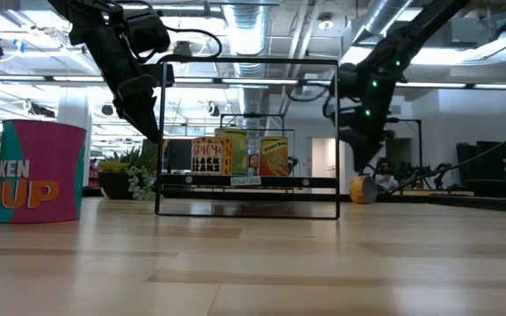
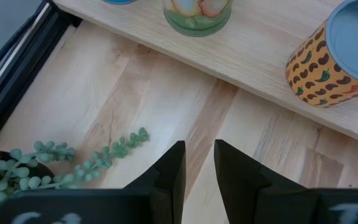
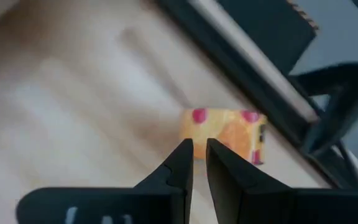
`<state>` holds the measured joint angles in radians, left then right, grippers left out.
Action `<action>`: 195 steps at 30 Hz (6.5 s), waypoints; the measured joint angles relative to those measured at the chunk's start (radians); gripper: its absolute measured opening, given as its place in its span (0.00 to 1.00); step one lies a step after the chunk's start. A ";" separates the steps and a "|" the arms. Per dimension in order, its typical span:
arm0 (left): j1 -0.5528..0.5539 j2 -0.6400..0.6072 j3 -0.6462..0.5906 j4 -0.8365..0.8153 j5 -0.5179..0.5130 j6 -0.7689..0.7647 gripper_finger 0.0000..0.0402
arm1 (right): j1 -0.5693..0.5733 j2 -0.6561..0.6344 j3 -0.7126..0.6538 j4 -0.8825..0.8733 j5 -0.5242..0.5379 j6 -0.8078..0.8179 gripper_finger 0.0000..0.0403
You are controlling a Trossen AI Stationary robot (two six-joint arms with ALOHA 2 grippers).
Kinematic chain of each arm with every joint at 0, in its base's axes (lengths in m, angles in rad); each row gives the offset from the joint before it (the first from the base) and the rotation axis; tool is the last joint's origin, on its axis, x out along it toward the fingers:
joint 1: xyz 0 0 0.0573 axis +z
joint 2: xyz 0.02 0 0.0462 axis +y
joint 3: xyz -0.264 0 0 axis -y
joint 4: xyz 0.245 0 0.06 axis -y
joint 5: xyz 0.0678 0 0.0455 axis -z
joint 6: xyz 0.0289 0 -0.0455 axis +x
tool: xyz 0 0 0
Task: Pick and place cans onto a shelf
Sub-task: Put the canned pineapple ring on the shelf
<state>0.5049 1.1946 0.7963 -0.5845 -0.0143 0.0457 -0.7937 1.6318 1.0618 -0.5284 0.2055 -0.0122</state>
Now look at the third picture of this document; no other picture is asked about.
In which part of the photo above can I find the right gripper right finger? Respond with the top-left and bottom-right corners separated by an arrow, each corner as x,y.
206,138 -> 358,224

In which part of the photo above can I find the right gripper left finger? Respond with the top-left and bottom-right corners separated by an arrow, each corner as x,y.
16,138 -> 195,224

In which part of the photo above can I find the small yellow box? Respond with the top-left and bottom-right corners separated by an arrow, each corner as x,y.
180,107 -> 269,166

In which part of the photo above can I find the black hazard-striped floor mat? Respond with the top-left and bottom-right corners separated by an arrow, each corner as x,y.
216,0 -> 320,77

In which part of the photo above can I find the black aluminium table frame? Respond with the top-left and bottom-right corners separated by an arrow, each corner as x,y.
152,0 -> 358,190

